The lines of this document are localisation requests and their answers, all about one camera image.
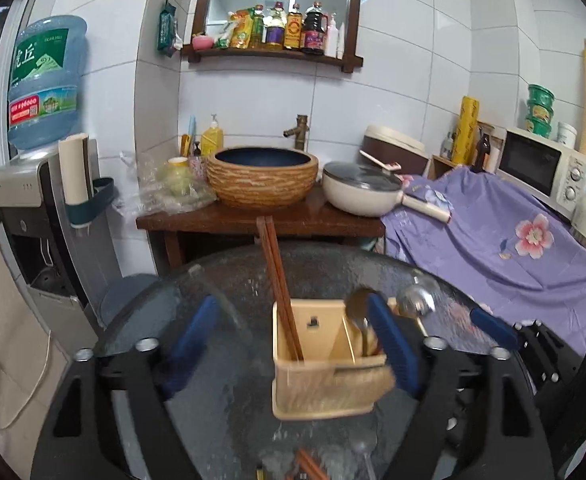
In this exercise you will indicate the bronze faucet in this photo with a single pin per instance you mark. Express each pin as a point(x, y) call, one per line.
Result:
point(300, 132)

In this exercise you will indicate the white pump bottle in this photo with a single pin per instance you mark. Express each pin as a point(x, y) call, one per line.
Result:
point(331, 40)

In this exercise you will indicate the wooden washstand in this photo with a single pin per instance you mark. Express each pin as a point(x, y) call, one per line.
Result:
point(223, 222)

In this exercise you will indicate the wooden box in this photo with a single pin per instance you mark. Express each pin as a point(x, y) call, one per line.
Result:
point(440, 167)

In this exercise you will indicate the brown glass bottle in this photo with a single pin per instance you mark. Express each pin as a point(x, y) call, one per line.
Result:
point(482, 152)

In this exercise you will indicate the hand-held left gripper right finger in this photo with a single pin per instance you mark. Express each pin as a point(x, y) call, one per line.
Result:
point(393, 340)

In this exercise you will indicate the beige perforated utensil holder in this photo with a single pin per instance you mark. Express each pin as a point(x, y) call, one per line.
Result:
point(323, 390)

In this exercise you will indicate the yellow soap pump bottle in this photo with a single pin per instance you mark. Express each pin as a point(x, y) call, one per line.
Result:
point(212, 140)

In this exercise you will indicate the dark soy sauce bottle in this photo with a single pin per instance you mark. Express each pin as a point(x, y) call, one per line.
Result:
point(313, 32)

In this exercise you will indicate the purple floral cloth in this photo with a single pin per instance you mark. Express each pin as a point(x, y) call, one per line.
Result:
point(483, 260)

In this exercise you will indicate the teal wall holder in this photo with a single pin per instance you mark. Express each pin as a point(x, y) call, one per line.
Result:
point(93, 205)

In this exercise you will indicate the green glass bottle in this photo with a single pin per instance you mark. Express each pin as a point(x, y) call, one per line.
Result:
point(258, 30)

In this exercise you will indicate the orange label bottle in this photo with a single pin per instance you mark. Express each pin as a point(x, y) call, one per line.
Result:
point(293, 30)

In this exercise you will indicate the white rice paddle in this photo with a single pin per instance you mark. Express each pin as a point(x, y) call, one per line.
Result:
point(380, 161)

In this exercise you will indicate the wooden framed mirror shelf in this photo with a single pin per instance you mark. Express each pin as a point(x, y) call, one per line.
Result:
point(355, 25)

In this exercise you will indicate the purple label bottle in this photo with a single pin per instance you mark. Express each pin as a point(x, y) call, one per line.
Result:
point(275, 32)

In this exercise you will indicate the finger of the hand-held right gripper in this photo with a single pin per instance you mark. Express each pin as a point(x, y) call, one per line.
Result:
point(493, 328)

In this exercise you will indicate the pink small jar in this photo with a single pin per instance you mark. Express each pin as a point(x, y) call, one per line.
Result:
point(202, 42)

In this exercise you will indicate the small clear bottle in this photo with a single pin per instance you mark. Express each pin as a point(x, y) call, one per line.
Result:
point(447, 146)

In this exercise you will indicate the yellow green pouch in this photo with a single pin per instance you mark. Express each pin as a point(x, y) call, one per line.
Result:
point(238, 32)

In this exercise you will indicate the grey water dispenser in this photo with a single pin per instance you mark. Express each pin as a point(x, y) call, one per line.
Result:
point(18, 187)

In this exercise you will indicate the white plastic tub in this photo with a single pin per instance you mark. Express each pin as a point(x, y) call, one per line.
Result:
point(567, 132)

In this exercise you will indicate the brown white rice cooker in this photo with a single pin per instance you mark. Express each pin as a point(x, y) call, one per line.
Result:
point(398, 147)

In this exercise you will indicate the cream pan with lid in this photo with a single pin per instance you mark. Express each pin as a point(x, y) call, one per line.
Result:
point(358, 190)

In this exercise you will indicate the white microwave oven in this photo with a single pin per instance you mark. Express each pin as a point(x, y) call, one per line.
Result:
point(528, 160)

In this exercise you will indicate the green hanging packet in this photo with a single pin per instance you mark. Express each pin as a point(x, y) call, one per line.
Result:
point(167, 30)

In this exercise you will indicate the white slim bottle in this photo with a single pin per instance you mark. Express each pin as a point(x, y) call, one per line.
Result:
point(341, 45)

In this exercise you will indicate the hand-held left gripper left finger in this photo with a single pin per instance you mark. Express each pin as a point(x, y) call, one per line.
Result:
point(193, 340)

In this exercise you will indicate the clear plastic bag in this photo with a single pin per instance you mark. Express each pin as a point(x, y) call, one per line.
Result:
point(148, 190)

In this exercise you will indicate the blue water jug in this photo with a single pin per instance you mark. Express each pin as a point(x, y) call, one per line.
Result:
point(43, 85)

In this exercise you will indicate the yellow wrap roll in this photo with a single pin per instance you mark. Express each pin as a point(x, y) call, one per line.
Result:
point(467, 130)

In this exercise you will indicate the metal spoon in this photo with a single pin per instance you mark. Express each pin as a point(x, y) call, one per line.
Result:
point(358, 305)
point(415, 300)

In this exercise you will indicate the woven pattern wash basin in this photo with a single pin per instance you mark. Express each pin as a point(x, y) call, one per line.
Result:
point(263, 182)

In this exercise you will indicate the beige hanging cloth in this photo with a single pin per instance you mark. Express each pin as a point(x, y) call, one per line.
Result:
point(8, 310)

